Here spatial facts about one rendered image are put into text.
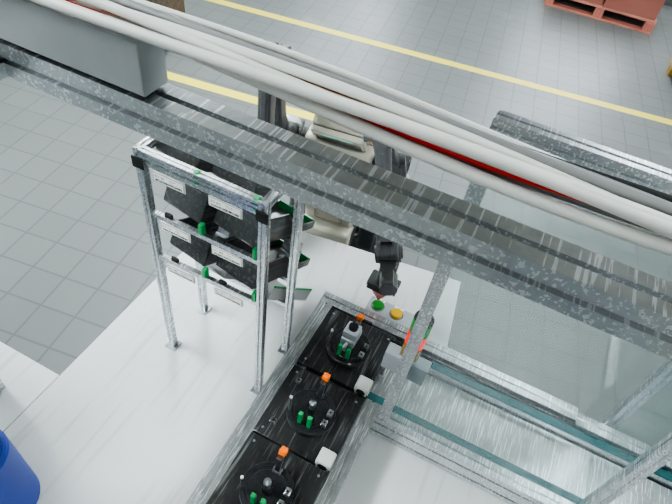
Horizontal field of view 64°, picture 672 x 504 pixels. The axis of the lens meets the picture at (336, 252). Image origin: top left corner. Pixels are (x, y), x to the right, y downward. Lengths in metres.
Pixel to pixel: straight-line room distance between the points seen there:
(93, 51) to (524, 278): 0.49
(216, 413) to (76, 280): 1.72
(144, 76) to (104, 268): 2.72
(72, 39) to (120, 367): 1.34
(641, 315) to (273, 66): 0.39
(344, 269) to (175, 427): 0.84
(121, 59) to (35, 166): 3.46
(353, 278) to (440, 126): 1.64
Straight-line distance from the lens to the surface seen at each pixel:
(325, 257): 2.13
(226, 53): 0.53
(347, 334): 1.65
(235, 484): 1.55
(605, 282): 0.53
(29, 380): 1.93
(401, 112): 0.47
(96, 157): 4.05
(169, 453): 1.72
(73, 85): 0.70
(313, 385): 1.67
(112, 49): 0.63
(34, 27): 0.71
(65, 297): 3.22
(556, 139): 0.90
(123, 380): 1.85
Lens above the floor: 2.43
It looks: 47 degrees down
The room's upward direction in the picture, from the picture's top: 10 degrees clockwise
